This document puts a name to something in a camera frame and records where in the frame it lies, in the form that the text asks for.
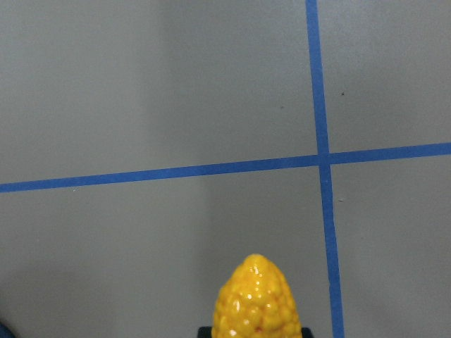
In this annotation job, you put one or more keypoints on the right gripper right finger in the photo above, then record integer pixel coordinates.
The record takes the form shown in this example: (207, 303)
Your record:
(306, 333)

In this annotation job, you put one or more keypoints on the dark blue saucepan purple handle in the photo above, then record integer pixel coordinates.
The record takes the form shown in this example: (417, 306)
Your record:
(5, 332)

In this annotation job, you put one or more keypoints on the yellow corn cob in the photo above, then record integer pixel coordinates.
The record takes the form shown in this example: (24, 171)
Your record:
(256, 301)

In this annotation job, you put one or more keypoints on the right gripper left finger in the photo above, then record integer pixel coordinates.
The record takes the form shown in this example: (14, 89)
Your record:
(204, 332)

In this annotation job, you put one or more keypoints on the brown table mat blue grid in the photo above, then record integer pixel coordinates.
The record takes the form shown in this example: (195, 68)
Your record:
(148, 147)

